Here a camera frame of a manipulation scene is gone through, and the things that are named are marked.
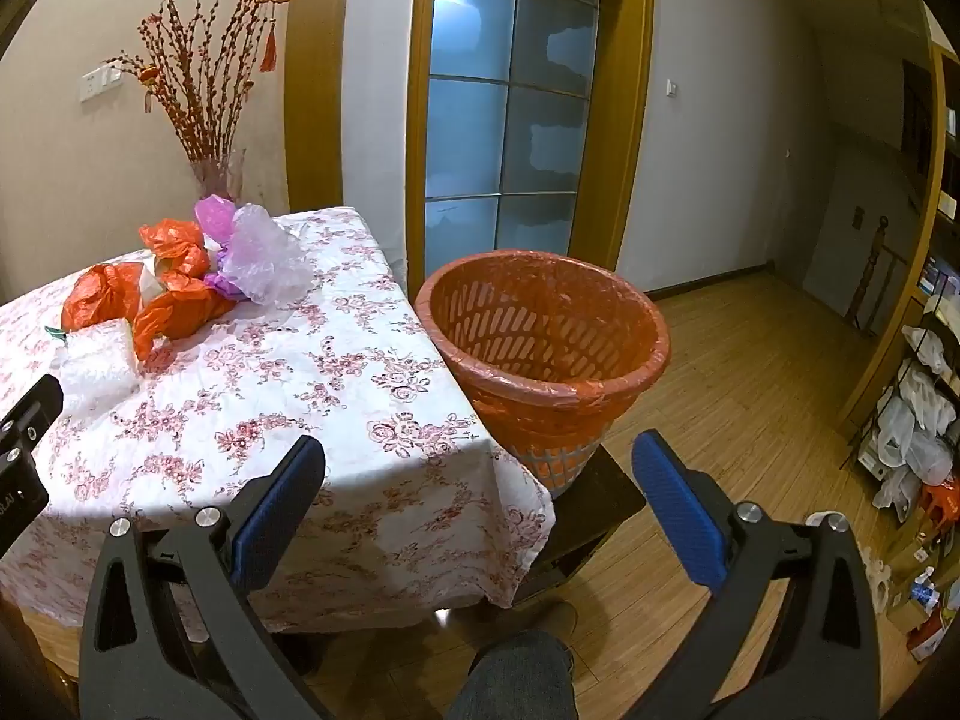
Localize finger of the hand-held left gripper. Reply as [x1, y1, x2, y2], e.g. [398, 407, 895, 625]
[0, 373, 65, 466]

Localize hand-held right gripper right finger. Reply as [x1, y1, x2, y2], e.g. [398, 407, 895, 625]
[630, 430, 882, 720]

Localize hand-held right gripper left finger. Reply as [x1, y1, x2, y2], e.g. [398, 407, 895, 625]
[79, 433, 331, 720]

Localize orange plastic bag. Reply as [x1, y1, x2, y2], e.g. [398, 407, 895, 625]
[139, 219, 212, 278]
[133, 271, 238, 361]
[60, 262, 151, 332]

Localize orange lined lattice wastebasket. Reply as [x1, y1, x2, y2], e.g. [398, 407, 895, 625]
[414, 249, 671, 500]

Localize translucent plastic bag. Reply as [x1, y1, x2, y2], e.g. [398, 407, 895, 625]
[217, 204, 314, 308]

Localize white crumpled bag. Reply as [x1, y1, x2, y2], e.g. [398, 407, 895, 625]
[56, 317, 142, 417]

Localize dark wooden stool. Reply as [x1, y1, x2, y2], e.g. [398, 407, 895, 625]
[516, 441, 648, 602]

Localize floral tablecloth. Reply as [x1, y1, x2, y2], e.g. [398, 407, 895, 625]
[0, 206, 557, 632]

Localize brown slipper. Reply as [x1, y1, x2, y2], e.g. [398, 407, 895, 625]
[517, 598, 580, 644]

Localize person's leg in jeans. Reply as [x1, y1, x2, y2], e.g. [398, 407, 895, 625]
[442, 630, 575, 720]

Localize spray bottle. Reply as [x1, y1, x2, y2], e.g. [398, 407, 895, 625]
[907, 566, 943, 614]

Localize orange plastic stool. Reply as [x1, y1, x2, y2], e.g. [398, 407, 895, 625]
[919, 476, 960, 542]

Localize pink plastic bag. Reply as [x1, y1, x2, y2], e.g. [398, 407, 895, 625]
[193, 195, 252, 302]

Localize pile of white plastic bags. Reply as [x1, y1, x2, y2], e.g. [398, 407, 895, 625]
[872, 292, 960, 520]

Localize cardboard box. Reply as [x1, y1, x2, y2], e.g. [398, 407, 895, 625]
[885, 540, 960, 662]

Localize glass vase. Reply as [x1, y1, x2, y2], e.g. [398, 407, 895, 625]
[191, 150, 247, 205]

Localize wooden shelf unit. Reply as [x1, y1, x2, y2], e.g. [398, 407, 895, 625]
[836, 15, 960, 437]

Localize red berry branches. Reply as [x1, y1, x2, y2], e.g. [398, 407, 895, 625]
[105, 0, 260, 163]

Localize red hanging knot ornament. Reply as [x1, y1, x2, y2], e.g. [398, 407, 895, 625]
[255, 0, 299, 74]

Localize frosted glass door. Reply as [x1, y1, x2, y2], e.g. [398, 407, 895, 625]
[424, 0, 605, 282]

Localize white wall socket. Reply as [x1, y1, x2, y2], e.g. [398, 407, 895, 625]
[79, 66, 122, 103]

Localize wooden door frame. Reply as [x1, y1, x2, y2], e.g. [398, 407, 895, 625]
[405, 0, 656, 302]
[287, 0, 355, 215]

